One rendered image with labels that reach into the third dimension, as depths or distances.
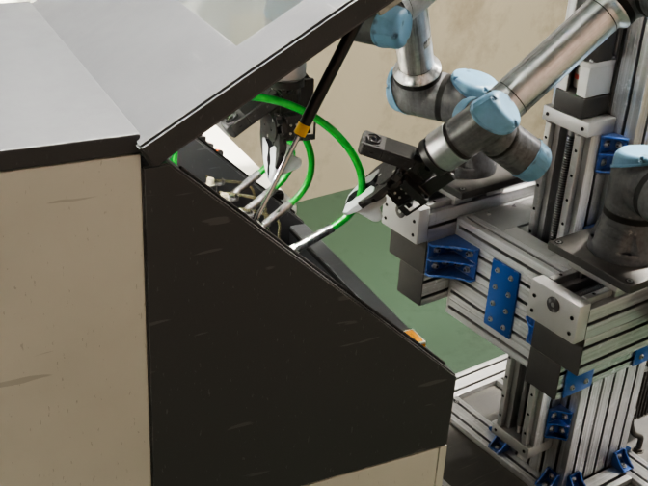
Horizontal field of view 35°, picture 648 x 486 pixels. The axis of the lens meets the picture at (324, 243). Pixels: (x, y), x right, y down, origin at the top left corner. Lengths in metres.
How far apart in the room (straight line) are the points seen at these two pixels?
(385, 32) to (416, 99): 0.66
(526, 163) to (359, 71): 2.92
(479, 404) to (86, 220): 1.89
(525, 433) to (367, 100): 2.37
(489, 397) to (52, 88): 1.93
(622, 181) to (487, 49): 3.07
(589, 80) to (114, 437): 1.26
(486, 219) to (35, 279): 1.32
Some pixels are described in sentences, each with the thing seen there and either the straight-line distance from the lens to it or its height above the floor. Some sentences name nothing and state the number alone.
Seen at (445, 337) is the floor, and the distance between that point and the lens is 3.80.
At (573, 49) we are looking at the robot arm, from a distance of 1.92.
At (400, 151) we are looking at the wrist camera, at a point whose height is 1.35.
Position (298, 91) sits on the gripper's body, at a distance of 1.88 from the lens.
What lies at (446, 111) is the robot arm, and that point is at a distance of 2.46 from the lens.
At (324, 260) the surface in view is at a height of 0.95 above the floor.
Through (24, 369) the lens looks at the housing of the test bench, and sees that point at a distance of 1.55.
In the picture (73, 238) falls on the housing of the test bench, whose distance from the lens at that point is 1.46.
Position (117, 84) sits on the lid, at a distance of 1.60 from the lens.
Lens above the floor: 2.03
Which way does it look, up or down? 28 degrees down
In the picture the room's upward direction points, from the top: 3 degrees clockwise
